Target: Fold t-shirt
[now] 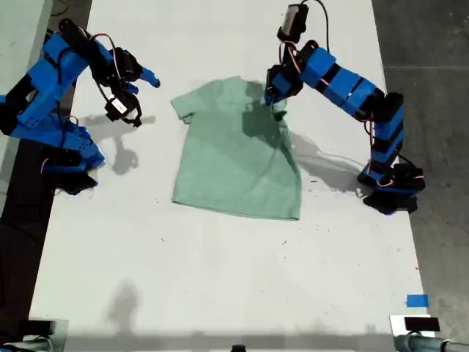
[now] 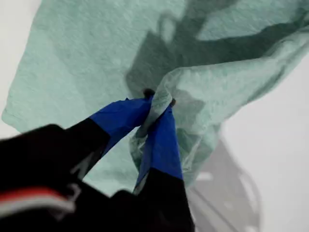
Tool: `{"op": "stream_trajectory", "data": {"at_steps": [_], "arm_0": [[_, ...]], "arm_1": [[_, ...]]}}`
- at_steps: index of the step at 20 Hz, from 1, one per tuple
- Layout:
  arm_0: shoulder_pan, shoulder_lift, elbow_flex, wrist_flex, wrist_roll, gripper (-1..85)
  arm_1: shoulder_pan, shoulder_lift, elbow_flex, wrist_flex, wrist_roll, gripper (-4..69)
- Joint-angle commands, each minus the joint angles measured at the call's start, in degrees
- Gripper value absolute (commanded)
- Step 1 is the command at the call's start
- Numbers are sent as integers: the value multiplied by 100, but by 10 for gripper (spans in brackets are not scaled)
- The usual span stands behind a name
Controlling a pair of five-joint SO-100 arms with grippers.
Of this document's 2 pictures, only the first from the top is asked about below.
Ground pale green t-shirt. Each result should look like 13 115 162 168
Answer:
170 76 303 221

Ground pale green white bench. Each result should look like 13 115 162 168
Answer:
0 0 54 217

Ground small black box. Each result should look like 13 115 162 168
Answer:
23 320 54 337
404 317 440 332

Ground pale green bundle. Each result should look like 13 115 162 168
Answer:
0 335 56 352

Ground grey green tube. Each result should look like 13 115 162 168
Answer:
394 331 469 352

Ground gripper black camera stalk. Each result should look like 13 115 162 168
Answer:
278 34 296 69
124 92 144 129

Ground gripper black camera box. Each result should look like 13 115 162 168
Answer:
105 95 130 121
277 3 309 41

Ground gripper black camera cable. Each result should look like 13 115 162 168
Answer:
94 75 113 103
300 0 330 52

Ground dark floor cables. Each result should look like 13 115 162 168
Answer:
51 0 70 18

